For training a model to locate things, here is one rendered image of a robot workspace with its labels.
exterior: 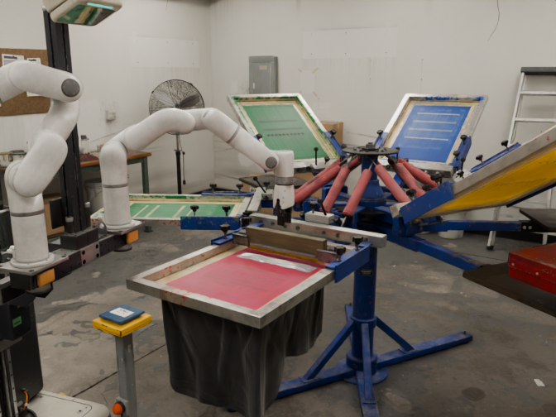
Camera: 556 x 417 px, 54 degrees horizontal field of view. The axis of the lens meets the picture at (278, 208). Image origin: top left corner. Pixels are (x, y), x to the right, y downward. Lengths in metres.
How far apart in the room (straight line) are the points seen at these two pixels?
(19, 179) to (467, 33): 5.15
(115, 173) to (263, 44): 5.33
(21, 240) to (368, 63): 5.24
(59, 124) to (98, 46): 4.69
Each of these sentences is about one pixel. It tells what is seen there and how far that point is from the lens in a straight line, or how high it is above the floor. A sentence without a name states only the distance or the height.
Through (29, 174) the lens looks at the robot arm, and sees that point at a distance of 1.67.
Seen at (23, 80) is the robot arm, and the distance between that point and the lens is 1.67.
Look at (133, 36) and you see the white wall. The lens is 6.77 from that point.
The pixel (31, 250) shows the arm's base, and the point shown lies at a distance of 1.80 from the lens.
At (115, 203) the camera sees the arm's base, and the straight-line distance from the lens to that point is 2.11.
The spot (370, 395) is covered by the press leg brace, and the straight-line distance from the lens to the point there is 3.03.
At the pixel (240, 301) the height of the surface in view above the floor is 0.95.
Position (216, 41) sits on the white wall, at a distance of 7.70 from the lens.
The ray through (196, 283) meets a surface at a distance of 2.04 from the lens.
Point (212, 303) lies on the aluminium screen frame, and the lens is 1.78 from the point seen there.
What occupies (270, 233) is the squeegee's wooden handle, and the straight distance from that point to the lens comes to 2.29.
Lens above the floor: 1.70
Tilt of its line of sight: 14 degrees down
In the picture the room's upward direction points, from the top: straight up
